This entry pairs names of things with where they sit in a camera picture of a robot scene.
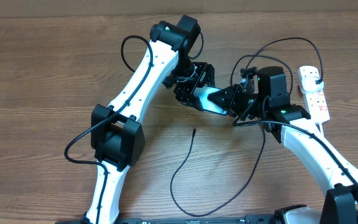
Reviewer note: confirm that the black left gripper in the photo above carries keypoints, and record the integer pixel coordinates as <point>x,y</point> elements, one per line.
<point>186,93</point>

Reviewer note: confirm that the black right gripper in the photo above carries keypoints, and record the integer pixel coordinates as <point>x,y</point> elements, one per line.
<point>232,94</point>

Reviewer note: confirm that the blue screen smartphone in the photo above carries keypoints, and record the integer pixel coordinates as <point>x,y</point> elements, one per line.
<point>206,104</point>

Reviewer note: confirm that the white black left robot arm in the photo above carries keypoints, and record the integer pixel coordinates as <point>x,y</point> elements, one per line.
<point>117,135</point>

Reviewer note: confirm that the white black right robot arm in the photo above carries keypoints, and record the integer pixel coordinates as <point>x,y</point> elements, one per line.
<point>262,98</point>

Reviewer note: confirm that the white charger adapter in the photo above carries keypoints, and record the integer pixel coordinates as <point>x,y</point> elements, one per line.
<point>310,85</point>

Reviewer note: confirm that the white power strip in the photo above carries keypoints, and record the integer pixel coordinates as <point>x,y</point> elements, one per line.
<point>315,103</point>

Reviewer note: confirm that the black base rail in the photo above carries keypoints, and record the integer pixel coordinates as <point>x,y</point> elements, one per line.
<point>194,220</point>

